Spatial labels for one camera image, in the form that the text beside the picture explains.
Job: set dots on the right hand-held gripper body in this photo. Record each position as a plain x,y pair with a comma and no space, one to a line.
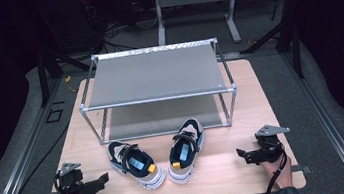
269,148

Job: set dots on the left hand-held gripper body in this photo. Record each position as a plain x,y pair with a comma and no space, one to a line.
72,185

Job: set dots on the navy and beige sneaker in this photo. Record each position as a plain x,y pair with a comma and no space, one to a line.
184,152
135,164

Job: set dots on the grey metal shoe rack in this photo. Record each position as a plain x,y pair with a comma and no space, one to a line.
157,75

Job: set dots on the person's right hand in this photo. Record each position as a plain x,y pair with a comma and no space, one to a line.
279,173

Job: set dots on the black tape strip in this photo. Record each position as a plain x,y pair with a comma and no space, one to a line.
58,102

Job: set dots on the small yellow floor object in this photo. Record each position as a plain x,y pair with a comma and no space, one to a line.
68,79

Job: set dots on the black metal stand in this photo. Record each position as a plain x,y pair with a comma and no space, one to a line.
45,70
288,27

